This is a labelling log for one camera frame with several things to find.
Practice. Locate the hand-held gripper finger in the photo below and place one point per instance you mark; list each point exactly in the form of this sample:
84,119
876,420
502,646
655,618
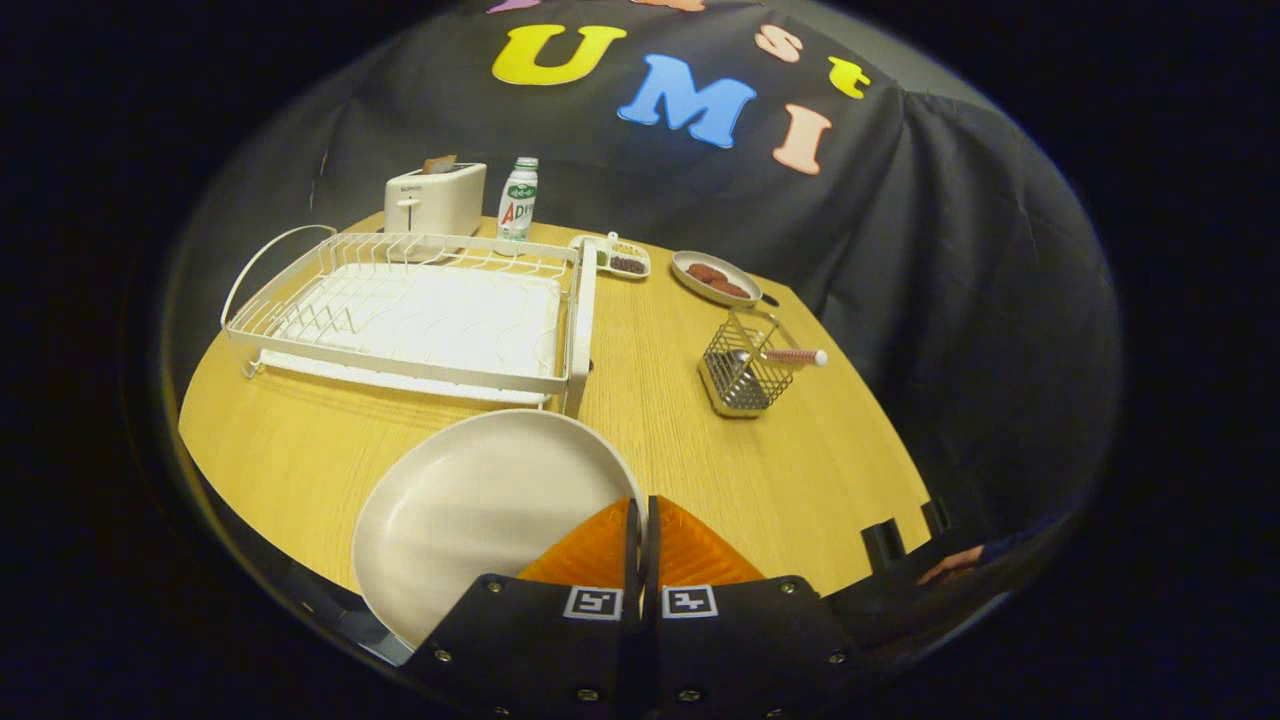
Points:
652,570
633,570

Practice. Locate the beige round plate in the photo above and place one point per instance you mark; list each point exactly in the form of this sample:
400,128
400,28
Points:
470,510

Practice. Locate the white divided dish with beans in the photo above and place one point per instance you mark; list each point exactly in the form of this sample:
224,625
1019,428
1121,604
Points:
630,265

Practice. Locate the black table clamp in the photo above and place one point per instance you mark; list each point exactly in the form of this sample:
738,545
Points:
935,515
884,545

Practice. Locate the red meat piece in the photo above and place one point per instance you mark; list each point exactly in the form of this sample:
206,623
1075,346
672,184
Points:
730,289
705,272

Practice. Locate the beige shallow bowl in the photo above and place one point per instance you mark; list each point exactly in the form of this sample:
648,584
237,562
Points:
683,260

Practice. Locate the white bottle with green label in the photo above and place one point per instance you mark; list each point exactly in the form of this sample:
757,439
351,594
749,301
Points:
517,205

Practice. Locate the black backdrop cloth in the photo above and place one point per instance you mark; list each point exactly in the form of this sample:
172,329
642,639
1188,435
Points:
950,300

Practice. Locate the white toaster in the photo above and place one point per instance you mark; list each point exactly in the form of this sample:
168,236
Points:
440,200

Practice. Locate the bread slice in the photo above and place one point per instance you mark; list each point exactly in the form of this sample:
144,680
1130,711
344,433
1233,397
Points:
440,164

